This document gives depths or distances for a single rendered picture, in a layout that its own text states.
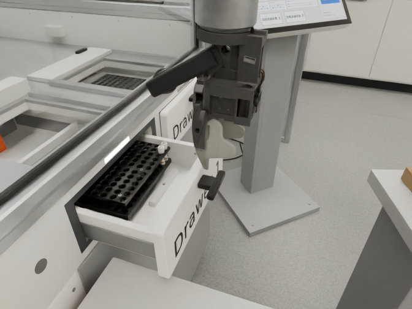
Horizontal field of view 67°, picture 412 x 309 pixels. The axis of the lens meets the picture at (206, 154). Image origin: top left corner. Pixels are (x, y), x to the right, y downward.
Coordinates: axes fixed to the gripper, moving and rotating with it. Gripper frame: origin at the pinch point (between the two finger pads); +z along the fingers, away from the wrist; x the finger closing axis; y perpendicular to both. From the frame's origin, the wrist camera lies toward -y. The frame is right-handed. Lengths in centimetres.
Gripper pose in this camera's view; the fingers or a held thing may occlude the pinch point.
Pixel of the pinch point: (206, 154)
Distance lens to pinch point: 50.4
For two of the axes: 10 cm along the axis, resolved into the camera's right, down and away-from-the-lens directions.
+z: -0.2, 8.1, 5.8
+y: 9.5, 2.0, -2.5
